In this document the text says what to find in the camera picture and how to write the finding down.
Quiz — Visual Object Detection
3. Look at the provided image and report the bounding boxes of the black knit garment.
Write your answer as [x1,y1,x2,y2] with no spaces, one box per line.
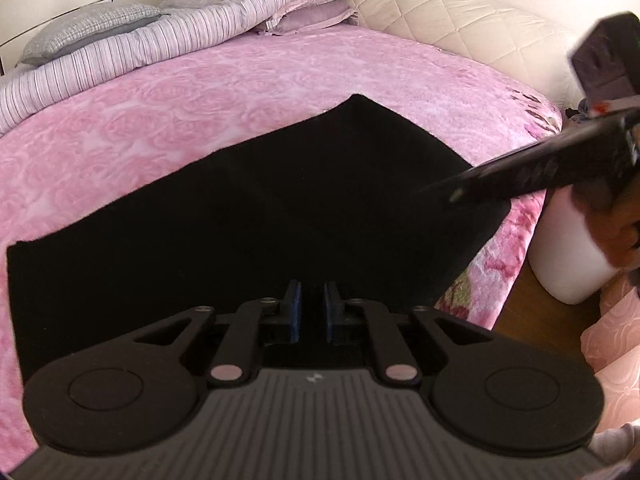
[6,94,511,386]

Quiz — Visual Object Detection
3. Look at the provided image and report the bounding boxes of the striped lilac quilt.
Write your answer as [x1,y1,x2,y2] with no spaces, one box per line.
[0,2,273,136]

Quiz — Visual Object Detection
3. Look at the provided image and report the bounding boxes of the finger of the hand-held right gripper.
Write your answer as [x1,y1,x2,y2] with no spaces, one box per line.
[417,135,556,206]

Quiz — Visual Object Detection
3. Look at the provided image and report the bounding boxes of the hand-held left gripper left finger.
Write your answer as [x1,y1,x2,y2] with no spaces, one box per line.
[132,280,303,388]

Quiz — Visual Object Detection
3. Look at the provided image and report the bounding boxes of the white round bin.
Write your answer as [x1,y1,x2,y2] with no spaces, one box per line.
[529,185,623,306]

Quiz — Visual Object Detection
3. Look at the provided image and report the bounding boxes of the pink patterned curtain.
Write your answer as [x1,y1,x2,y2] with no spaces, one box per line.
[580,275,640,421]

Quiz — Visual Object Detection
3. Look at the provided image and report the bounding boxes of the grey checked pillow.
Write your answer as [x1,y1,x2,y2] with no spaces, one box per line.
[17,2,171,67]

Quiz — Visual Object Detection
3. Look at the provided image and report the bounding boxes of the white quilted headboard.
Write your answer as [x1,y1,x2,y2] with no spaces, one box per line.
[352,0,596,111]

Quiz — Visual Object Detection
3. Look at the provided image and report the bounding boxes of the person's right hand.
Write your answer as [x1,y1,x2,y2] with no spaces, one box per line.
[574,172,640,273]

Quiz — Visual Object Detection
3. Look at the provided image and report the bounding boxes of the pink floral blanket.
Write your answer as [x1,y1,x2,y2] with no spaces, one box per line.
[0,25,563,461]

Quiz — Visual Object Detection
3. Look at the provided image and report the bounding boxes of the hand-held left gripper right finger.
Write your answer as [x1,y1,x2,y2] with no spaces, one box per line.
[324,280,493,388]

